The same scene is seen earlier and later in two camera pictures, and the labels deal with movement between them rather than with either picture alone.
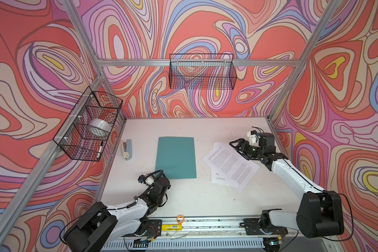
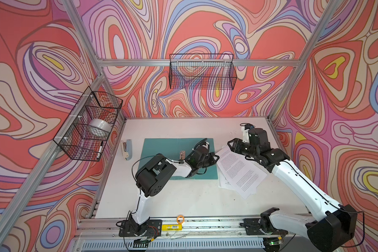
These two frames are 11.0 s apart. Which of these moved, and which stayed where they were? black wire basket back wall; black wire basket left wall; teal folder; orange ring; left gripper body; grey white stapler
Moved: left gripper body; teal folder
Stayed: grey white stapler; black wire basket back wall; black wire basket left wall; orange ring
